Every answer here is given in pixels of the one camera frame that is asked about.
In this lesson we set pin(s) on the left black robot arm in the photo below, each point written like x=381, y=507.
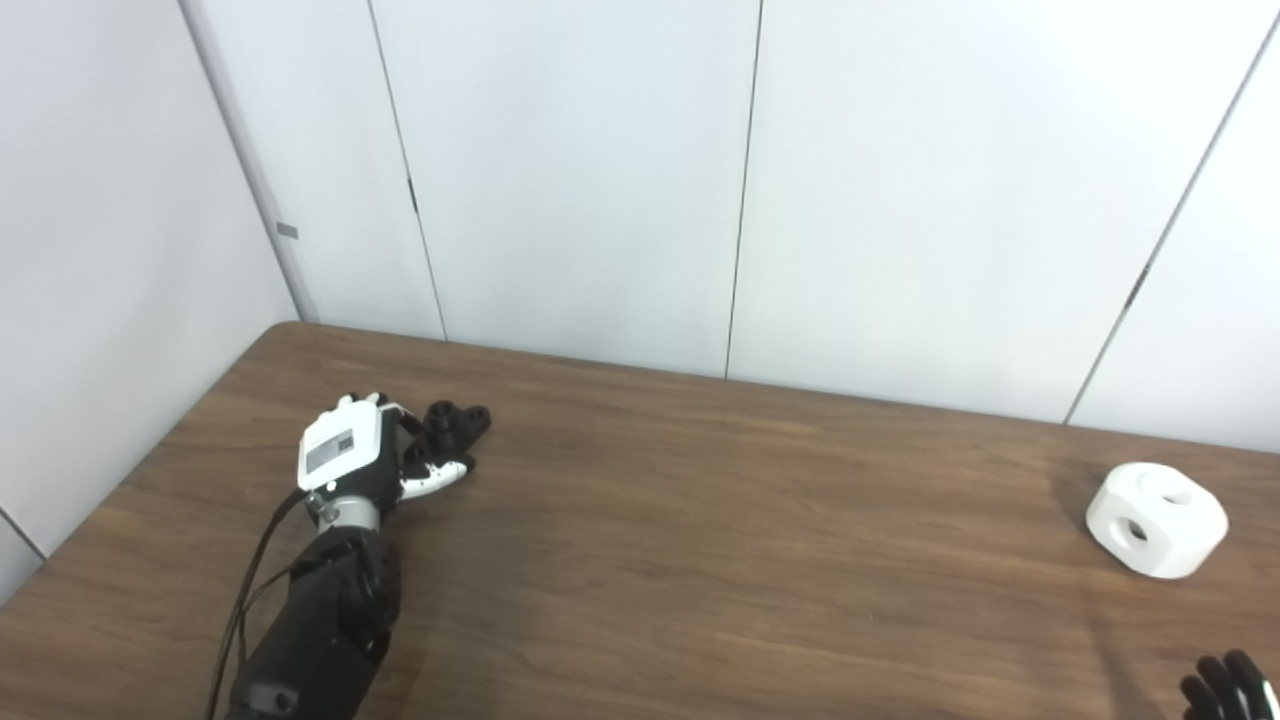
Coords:
x=320, y=630

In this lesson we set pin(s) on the black flanged holder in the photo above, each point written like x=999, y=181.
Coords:
x=455, y=425

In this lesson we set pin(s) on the round white plastic piece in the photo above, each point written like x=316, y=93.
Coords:
x=1160, y=550

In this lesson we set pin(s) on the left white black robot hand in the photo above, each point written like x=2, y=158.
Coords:
x=340, y=450

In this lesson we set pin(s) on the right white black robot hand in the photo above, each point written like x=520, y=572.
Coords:
x=1225, y=695

